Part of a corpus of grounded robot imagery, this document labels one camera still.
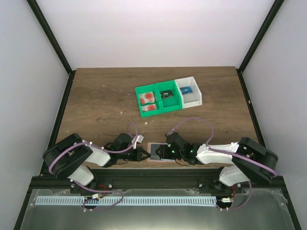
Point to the blue card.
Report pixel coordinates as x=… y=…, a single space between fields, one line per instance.
x=186 y=90

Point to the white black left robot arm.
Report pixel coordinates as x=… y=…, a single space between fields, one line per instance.
x=65 y=159

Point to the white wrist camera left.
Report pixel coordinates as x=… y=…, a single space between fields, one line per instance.
x=137 y=140

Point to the red circle card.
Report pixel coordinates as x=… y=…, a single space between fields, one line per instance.
x=149 y=107
x=149 y=96

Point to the right black frame post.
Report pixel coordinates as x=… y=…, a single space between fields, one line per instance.
x=261 y=33

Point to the pink leather card holder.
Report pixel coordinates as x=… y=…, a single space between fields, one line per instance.
x=148 y=160

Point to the black frame post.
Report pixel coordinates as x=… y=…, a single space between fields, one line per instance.
x=261 y=33
x=33 y=4

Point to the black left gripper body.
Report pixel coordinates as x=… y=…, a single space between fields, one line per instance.
x=138 y=155

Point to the black front frame rail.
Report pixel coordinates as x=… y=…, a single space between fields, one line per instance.
x=204 y=180

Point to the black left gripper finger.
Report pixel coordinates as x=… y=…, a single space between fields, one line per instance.
x=142 y=152
x=142 y=157

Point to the left green plastic bin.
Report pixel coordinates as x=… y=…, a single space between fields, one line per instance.
x=145 y=89

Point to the middle green plastic bin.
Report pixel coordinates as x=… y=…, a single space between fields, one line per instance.
x=169 y=104

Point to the red and white card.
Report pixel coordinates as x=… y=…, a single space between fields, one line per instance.
x=143 y=101

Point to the light blue cable duct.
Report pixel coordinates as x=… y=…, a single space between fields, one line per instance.
x=202 y=201

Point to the white plastic bin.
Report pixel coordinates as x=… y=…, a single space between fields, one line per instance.
x=192 y=99

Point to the green plastic bin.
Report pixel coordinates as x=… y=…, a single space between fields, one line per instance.
x=169 y=104
x=145 y=89

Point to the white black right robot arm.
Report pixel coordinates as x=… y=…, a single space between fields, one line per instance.
x=247 y=160

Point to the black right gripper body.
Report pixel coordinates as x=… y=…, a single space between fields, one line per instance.
x=162 y=151

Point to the dark green card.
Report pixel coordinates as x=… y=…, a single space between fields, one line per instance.
x=166 y=94

